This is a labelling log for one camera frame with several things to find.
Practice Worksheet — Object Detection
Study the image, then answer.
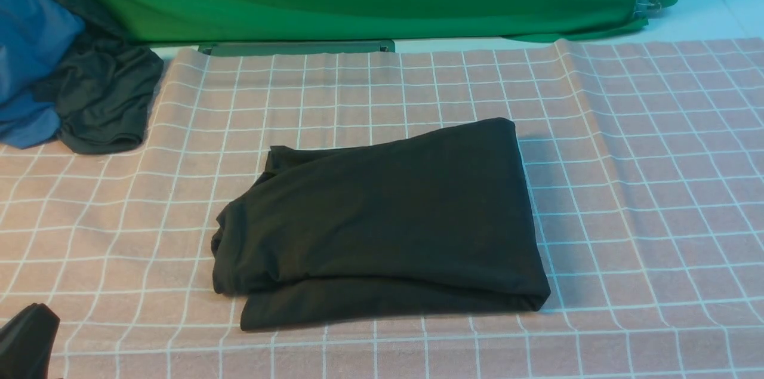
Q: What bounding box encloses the dark gray crumpled garment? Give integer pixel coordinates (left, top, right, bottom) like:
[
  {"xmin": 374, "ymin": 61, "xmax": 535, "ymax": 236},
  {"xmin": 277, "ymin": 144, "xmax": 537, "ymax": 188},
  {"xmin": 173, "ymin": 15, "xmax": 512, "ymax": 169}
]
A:
[{"xmin": 31, "ymin": 0, "xmax": 165, "ymax": 155}]

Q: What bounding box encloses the pink grid-pattern tablecloth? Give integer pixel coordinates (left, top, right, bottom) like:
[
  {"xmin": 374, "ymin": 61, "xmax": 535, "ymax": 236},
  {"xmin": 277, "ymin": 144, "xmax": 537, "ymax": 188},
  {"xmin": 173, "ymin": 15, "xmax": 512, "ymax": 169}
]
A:
[{"xmin": 1, "ymin": 39, "xmax": 763, "ymax": 378}]

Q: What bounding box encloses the gray metal backdrop bar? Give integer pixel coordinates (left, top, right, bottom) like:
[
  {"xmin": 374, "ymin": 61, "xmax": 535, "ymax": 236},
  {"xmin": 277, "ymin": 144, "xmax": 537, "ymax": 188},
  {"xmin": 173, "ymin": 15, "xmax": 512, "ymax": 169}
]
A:
[{"xmin": 198, "ymin": 39, "xmax": 395, "ymax": 57}]

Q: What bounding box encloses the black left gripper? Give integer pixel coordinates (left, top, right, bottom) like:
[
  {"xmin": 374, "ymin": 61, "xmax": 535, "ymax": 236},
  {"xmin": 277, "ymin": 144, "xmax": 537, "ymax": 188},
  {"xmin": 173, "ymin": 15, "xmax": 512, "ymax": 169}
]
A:
[{"xmin": 1, "ymin": 303, "xmax": 60, "ymax": 378}]

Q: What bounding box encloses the blue crumpled garment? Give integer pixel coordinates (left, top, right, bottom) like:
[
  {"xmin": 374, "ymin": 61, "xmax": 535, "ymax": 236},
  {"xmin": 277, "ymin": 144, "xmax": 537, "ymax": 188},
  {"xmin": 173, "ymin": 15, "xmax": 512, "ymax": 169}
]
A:
[{"xmin": 1, "ymin": 0, "xmax": 85, "ymax": 149}]

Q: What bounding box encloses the dark gray long-sleeve shirt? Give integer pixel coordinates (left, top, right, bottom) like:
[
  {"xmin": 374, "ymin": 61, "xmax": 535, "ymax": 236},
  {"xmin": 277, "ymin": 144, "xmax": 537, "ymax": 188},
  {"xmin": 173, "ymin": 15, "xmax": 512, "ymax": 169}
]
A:
[{"xmin": 211, "ymin": 118, "xmax": 551, "ymax": 332}]

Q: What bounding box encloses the clear backdrop clip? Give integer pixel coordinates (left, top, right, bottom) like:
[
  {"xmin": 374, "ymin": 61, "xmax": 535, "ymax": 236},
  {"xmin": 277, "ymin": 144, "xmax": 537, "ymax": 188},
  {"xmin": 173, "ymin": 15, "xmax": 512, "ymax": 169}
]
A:
[{"xmin": 633, "ymin": 0, "xmax": 663, "ymax": 19}]

